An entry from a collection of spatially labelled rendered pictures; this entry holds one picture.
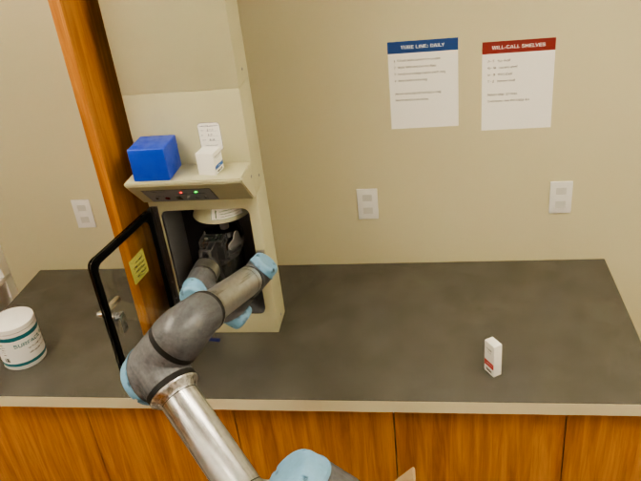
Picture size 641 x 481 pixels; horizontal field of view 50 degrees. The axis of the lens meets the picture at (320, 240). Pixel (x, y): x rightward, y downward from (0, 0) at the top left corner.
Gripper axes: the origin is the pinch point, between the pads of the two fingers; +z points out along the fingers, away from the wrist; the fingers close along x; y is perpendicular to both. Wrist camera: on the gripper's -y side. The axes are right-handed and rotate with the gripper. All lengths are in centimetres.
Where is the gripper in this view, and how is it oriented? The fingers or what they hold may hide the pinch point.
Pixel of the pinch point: (226, 240)
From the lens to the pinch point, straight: 211.6
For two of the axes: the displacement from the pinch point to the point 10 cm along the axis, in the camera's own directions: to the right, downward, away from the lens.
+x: -9.9, 0.3, 1.6
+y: -1.0, -8.7, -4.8
